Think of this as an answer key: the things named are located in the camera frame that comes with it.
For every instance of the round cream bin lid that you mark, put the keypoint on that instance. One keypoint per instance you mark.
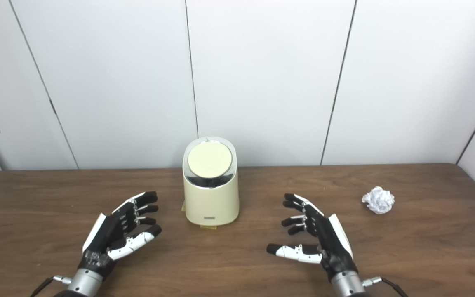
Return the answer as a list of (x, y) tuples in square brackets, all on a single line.
[(209, 160)]

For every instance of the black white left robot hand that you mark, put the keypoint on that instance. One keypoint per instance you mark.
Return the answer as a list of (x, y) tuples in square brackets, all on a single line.
[(111, 235)]

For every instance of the cream-colored trash bin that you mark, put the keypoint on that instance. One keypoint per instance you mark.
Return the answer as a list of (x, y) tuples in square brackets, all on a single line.
[(210, 202)]

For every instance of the wide yellow tape piece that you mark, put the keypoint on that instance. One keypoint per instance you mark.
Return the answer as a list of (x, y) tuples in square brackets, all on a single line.
[(208, 226)]

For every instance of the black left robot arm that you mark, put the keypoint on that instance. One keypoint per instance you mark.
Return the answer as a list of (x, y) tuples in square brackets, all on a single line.
[(84, 284)]

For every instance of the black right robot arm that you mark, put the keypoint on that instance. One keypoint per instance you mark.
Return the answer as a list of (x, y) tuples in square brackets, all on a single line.
[(346, 285)]

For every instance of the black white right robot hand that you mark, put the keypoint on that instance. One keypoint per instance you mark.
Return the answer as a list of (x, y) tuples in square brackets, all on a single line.
[(330, 243)]

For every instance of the white paper ball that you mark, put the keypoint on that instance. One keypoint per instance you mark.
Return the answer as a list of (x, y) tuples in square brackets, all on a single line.
[(378, 200)]

